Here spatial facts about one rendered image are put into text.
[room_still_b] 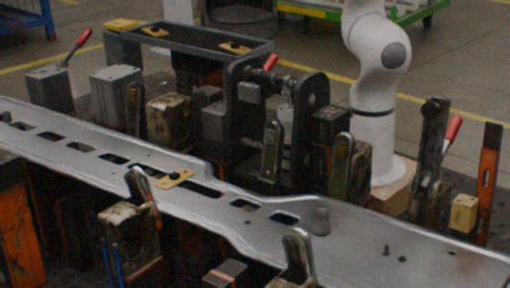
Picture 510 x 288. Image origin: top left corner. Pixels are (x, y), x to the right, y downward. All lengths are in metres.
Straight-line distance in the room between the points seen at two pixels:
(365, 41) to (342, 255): 0.64
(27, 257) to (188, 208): 0.45
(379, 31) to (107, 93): 0.63
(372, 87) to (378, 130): 0.13
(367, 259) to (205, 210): 0.32
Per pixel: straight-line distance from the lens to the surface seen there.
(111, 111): 1.60
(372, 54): 1.55
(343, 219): 1.18
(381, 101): 1.66
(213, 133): 1.44
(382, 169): 1.75
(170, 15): 5.34
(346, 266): 1.06
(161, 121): 1.48
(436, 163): 1.14
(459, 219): 1.13
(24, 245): 1.54
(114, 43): 1.81
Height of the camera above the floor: 1.62
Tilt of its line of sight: 28 degrees down
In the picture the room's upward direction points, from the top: straight up
